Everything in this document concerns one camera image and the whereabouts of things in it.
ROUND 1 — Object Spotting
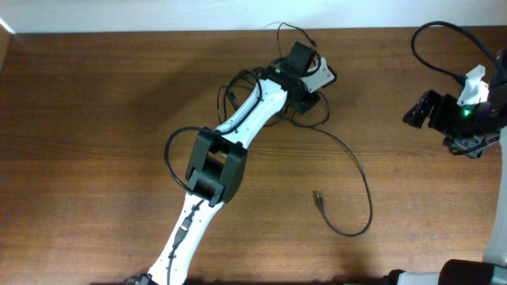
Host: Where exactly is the black cable bundle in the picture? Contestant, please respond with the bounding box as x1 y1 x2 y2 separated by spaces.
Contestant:
215 21 332 130

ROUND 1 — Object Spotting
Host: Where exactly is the long black usb cable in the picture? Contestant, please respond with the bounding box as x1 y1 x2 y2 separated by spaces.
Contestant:
291 118 374 238

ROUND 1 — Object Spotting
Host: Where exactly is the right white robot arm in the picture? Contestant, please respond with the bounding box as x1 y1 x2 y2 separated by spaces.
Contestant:
383 64 506 285

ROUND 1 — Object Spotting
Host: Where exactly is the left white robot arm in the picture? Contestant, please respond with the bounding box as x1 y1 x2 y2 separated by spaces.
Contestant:
135 42 336 284

